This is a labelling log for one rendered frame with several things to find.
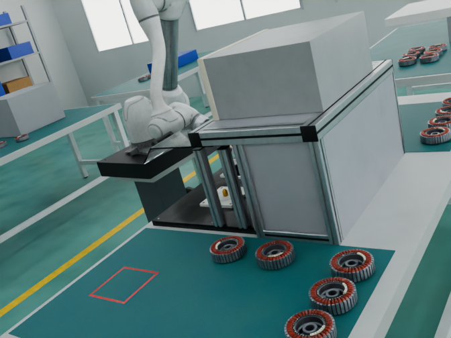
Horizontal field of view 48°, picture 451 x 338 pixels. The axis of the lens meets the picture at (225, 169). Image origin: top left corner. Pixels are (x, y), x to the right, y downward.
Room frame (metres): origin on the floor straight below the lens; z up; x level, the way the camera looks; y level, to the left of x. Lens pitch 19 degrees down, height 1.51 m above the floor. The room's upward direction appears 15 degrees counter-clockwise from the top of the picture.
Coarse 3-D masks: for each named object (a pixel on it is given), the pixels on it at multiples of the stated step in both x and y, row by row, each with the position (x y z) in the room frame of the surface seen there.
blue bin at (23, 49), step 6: (24, 42) 8.34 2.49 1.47; (6, 48) 8.11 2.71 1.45; (12, 48) 8.15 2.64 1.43; (18, 48) 8.23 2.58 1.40; (24, 48) 8.31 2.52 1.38; (30, 48) 8.39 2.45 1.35; (0, 54) 8.24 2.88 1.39; (6, 54) 8.15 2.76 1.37; (12, 54) 8.12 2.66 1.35; (18, 54) 8.20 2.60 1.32; (24, 54) 8.28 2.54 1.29; (0, 60) 8.28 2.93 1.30; (6, 60) 8.19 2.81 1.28
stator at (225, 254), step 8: (224, 240) 1.42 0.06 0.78; (232, 240) 1.41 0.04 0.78; (240, 240) 1.39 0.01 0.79; (216, 248) 1.38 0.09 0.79; (224, 248) 1.38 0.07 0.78; (232, 248) 1.35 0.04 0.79; (240, 248) 1.35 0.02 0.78; (216, 256) 1.35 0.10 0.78; (224, 256) 1.33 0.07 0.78; (232, 256) 1.33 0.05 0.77; (240, 256) 1.34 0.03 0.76
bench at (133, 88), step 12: (180, 72) 5.61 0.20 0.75; (192, 72) 5.61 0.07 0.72; (132, 84) 5.70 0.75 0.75; (144, 84) 5.44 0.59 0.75; (96, 96) 5.59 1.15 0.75; (108, 96) 5.43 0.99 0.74; (120, 96) 5.31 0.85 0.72; (132, 96) 5.20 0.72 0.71; (204, 96) 6.97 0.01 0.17; (108, 120) 5.61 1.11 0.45; (108, 132) 5.61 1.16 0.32; (120, 144) 5.53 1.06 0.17
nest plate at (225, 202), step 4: (220, 188) 1.86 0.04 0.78; (220, 192) 1.82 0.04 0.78; (228, 192) 1.80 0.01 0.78; (220, 196) 1.78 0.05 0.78; (224, 196) 1.77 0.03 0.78; (228, 196) 1.76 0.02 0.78; (244, 196) 1.74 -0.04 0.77; (204, 200) 1.79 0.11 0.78; (220, 200) 1.75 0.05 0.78; (224, 200) 1.74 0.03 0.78; (228, 200) 1.73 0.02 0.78; (200, 204) 1.76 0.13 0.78; (204, 204) 1.75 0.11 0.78; (208, 204) 1.74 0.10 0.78; (224, 204) 1.70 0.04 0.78; (228, 204) 1.69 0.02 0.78
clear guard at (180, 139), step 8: (184, 128) 1.82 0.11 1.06; (192, 128) 1.79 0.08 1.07; (176, 136) 1.74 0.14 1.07; (184, 136) 1.71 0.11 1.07; (160, 144) 1.69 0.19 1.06; (168, 144) 1.66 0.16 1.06; (176, 144) 1.64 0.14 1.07; (184, 144) 1.61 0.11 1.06; (152, 152) 1.71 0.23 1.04; (160, 152) 1.78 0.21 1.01
